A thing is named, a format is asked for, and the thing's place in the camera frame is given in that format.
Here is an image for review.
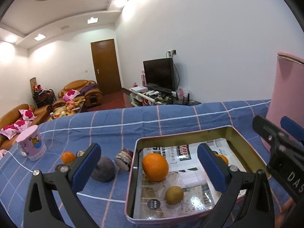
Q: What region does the dark purple round fruit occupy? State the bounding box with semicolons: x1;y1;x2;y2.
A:
91;155;115;182

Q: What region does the large orange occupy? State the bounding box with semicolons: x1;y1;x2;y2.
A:
142;153;169;182

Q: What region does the dark round pastry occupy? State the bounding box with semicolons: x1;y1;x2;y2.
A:
55;164;68;172

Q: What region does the pink electric kettle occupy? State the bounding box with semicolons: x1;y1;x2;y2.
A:
265;50;304;152

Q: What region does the small orange in tin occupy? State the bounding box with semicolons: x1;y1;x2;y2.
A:
215;154;229;165

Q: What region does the small orange on cloth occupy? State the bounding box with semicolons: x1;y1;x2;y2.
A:
61;151;76;164

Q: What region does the pink cartoon cup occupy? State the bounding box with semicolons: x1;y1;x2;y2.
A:
16;125;47;161

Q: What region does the purple-cream cut pastry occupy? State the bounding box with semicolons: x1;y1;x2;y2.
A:
76;150;85;158

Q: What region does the green-brown kiwi in tin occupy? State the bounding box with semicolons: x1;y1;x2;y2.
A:
165;186;184;205

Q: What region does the printed paper liner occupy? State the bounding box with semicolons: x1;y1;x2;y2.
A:
132;137;248;220

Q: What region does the blue plaid tablecloth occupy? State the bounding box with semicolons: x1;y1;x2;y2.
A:
1;100;271;227

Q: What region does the pink metal tin box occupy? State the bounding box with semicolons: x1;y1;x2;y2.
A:
125;126;266;227

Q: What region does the brown leather sofa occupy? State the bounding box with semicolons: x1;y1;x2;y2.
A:
1;104;52;150

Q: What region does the cluttered coffee table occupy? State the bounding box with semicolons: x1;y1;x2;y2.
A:
51;99;85;120

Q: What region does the black cluttered rack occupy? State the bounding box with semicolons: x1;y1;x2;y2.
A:
32;84;57;108

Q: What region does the pink floral cushion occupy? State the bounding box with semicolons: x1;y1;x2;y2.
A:
62;89;80;101

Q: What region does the black television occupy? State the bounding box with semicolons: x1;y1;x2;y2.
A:
143;58;176;91

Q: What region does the brown leather armchair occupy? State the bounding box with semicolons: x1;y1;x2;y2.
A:
58;80;103;108

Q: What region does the white tv stand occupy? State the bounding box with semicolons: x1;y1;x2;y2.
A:
128;88;175;107

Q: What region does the brown wooden door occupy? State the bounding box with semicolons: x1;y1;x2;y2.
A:
91;39;122;95

